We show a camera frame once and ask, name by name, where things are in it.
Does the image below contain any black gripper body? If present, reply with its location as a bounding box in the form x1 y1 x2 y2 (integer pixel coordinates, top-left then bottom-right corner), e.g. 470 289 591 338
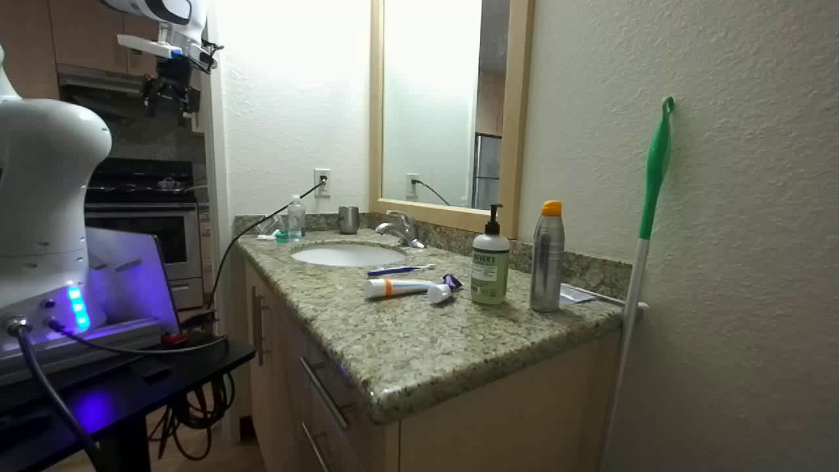
144 79 199 113

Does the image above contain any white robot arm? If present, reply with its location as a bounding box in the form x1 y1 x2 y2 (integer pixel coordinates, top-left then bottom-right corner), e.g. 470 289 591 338
0 0 216 319

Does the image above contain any chrome bathroom faucet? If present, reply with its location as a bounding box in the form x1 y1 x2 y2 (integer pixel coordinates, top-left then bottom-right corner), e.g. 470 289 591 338
374 210 422 248

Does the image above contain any range hood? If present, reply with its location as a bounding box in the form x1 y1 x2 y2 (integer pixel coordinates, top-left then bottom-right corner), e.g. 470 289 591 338
57 74 148 108

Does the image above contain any black stove oven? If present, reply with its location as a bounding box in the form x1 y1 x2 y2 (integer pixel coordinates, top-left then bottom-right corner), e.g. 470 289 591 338
86 157 205 310

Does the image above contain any small clear bottle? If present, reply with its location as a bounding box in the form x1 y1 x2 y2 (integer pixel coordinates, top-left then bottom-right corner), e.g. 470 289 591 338
287 193 306 241

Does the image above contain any white control box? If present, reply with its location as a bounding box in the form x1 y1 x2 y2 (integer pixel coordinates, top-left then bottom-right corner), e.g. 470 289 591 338
0 229 178 372

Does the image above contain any small metal cup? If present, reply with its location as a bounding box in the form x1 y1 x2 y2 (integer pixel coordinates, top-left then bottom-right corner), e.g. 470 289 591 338
339 208 360 233

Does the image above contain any white oval sink basin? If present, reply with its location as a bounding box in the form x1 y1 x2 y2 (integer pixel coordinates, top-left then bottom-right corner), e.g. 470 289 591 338
294 243 407 268

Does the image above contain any white toothpaste tube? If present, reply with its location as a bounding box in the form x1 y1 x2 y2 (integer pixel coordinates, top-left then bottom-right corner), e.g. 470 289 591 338
364 279 436 298

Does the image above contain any blue toothbrush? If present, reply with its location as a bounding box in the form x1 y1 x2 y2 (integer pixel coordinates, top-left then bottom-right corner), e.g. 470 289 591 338
368 264 436 279

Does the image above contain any black robot cart table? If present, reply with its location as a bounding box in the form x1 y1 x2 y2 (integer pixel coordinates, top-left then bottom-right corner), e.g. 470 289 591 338
0 340 255 472

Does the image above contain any white blue razor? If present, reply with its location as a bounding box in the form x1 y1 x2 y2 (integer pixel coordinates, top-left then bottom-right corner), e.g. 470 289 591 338
427 273 461 307

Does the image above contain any beige vanity cabinet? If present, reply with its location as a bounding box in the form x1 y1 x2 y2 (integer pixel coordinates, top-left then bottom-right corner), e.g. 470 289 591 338
245 255 620 472

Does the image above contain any green soap pump bottle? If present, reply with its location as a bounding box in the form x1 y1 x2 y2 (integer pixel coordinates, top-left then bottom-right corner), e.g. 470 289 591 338
473 204 511 304

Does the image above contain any silver spray can orange cap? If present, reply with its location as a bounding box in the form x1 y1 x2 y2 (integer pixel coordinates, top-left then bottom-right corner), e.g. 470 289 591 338
530 199 563 314

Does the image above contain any black power cable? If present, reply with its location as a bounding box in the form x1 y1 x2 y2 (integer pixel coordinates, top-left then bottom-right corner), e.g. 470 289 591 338
205 178 327 317

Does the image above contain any white wall outlet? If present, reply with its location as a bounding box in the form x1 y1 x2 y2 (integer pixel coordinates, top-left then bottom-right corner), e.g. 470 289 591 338
311 168 331 199

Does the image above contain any wood framed wall mirror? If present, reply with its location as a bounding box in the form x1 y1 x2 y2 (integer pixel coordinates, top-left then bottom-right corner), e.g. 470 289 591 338
370 0 536 235

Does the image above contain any green handled mop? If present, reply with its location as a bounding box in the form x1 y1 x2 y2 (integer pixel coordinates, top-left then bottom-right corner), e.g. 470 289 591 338
599 98 676 472

